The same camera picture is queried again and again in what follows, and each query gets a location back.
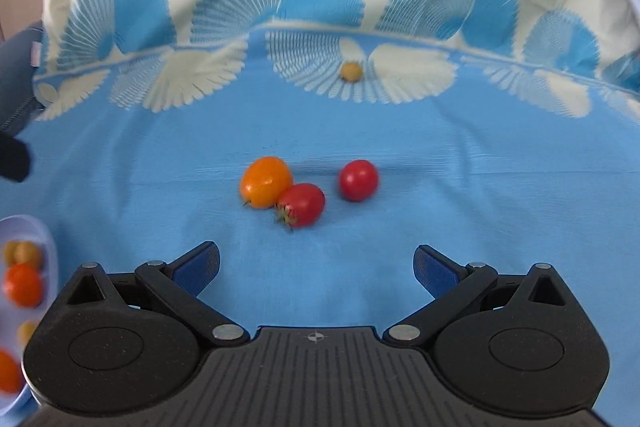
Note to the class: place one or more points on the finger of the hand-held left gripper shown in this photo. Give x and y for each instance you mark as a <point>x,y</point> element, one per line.
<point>12,157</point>

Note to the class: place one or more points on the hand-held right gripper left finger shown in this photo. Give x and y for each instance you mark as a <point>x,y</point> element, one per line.
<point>200,269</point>

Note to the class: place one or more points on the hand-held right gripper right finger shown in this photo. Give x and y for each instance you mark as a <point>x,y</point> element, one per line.
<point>435,274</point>

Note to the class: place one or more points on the pale blue round plate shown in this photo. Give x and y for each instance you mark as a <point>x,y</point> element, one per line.
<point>30,229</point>

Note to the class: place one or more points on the orange cherry tomato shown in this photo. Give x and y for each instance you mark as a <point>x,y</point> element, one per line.
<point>265,182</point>

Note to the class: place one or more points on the red cherry tomato green stem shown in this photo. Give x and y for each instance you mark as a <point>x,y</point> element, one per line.
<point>301,205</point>

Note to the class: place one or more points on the orange mandarin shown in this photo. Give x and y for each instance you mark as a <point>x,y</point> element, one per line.
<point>22,285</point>

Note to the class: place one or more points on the plastic-wrapped mandarin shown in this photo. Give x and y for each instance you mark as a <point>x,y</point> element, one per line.
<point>7,372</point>

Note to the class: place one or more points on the blue fan-print cloth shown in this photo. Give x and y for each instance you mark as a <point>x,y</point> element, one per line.
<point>400,217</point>

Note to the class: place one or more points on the blue sofa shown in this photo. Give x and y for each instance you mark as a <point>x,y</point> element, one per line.
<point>15,72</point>

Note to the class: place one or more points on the white sofa label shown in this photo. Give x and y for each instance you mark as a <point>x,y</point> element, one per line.
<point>35,54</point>

